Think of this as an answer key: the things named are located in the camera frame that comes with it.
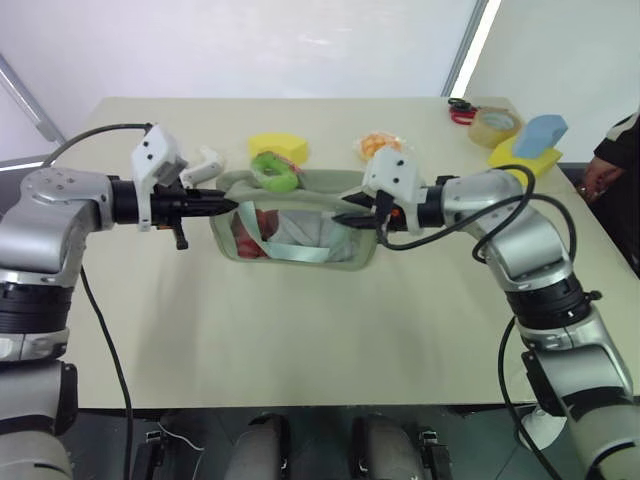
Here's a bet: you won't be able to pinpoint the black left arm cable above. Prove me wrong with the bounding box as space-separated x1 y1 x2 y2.
42 122 154 480

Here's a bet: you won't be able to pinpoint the white cloth inside pouch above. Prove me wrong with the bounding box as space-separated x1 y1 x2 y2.
269 208 354 262

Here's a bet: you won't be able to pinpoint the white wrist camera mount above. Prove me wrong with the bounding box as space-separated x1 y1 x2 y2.
130 123 190 234
361 148 427 235

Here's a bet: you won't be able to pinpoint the yellow half-round sponge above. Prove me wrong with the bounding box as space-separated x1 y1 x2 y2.
247 131 310 164

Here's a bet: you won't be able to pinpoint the clear packing tape roll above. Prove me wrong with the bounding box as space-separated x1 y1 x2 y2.
467 105 523 150

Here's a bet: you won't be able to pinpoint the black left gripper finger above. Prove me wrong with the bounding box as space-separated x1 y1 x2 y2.
189 188 239 207
189 202 236 218

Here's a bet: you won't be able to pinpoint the white plastic bracket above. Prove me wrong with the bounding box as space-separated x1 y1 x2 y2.
179 145 227 189

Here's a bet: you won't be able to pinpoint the orange and white plastic bag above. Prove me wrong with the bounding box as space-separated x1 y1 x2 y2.
355 130 406 163

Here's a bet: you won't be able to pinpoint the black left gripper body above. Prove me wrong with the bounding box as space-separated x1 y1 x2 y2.
148 183 195 252

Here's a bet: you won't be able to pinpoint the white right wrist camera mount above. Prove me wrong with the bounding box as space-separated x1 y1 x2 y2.
361 148 427 235

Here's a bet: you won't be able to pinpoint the red and black scissors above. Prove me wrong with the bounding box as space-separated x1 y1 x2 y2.
446 97 479 127

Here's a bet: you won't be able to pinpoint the pale blue strap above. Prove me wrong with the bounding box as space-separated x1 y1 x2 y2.
238 201 332 263

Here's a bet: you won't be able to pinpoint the green plush keychain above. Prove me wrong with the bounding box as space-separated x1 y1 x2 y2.
249 151 301 194

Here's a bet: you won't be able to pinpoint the blue foam block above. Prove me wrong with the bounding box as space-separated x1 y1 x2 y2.
513 114 570 159

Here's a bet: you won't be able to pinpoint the bystander bare hand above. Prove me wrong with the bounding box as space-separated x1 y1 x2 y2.
581 153 627 204

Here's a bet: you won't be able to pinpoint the red item inside pouch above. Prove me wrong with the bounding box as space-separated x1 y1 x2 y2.
233 208 279 260

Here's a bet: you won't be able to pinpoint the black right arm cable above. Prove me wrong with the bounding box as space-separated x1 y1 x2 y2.
383 164 576 480

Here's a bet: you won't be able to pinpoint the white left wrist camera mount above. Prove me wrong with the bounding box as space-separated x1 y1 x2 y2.
130 123 190 234

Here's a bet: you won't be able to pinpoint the person in dark clothes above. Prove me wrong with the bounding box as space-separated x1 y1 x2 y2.
592 110 640 281

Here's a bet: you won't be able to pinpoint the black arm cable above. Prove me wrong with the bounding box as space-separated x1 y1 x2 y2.
383 164 576 480
42 122 154 480

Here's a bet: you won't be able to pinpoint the yellow rectangular sponge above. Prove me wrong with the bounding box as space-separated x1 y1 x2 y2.
487 135 563 177

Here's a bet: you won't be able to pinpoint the thin white wire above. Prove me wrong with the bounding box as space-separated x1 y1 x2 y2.
157 418 207 453

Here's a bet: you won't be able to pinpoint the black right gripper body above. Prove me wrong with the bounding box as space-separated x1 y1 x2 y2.
372 190 407 247

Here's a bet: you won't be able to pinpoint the green zip pouch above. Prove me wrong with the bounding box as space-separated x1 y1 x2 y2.
208 168 382 274

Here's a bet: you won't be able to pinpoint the white round stand base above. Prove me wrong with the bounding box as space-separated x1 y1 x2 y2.
518 403 570 450

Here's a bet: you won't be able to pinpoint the grey metal frame bar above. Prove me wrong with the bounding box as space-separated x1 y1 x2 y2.
0 51 67 147

